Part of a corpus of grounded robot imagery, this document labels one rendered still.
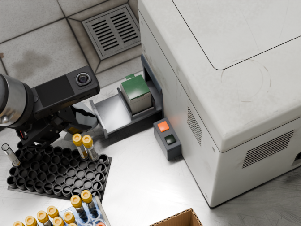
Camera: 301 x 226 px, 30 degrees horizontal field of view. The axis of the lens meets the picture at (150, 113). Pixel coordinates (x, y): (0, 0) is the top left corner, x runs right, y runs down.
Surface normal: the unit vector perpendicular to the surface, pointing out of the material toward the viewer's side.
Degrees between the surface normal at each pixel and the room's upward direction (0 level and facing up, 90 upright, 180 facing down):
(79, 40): 0
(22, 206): 0
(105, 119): 0
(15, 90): 62
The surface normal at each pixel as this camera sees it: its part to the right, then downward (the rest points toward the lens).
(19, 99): 0.87, -0.05
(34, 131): -0.49, -0.18
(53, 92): -0.04, -0.45
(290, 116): 0.43, 0.80
